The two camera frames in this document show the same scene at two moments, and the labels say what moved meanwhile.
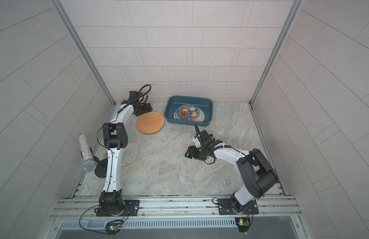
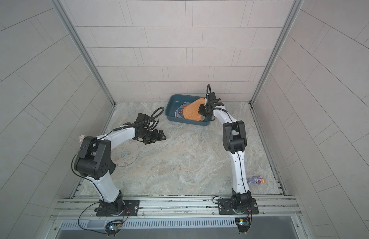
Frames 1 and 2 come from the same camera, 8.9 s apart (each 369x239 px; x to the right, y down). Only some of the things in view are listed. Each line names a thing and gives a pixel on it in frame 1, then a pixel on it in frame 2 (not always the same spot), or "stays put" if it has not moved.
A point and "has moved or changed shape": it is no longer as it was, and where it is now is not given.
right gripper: [192, 153] → [203, 110]
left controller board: [113, 227] stays put
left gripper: [144, 109] → [155, 138]
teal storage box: [189, 110] stays put
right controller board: [243, 223] stays put
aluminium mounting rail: [172, 208] stays put
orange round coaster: [150, 122] has moved or changed shape
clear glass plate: [130, 154] stays put
